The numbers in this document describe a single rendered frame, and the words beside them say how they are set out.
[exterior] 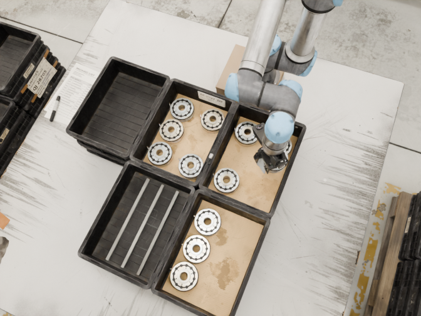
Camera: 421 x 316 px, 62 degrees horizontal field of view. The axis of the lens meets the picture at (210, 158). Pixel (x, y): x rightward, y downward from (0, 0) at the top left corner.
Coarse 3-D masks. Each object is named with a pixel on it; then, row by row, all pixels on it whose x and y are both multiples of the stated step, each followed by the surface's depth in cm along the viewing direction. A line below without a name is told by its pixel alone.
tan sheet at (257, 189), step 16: (256, 144) 148; (224, 160) 146; (240, 160) 146; (288, 160) 144; (240, 176) 143; (256, 176) 143; (272, 176) 143; (240, 192) 141; (256, 192) 141; (272, 192) 140
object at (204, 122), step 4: (212, 108) 151; (204, 112) 150; (208, 112) 151; (212, 112) 150; (216, 112) 151; (220, 112) 150; (204, 116) 150; (220, 116) 150; (204, 120) 149; (220, 120) 149; (204, 124) 149; (208, 124) 149; (216, 124) 148; (220, 124) 149; (208, 128) 148; (212, 128) 148; (216, 128) 148; (220, 128) 148
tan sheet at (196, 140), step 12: (180, 96) 158; (204, 108) 155; (216, 108) 154; (192, 120) 153; (192, 132) 151; (204, 132) 151; (180, 144) 150; (192, 144) 149; (204, 144) 149; (180, 156) 148; (204, 156) 147; (168, 168) 146; (192, 180) 144
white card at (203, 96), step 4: (200, 92) 148; (200, 96) 151; (204, 96) 149; (208, 96) 148; (212, 96) 147; (208, 100) 152; (212, 100) 150; (216, 100) 148; (220, 100) 147; (224, 100) 146; (216, 104) 152; (220, 104) 150; (224, 104) 148
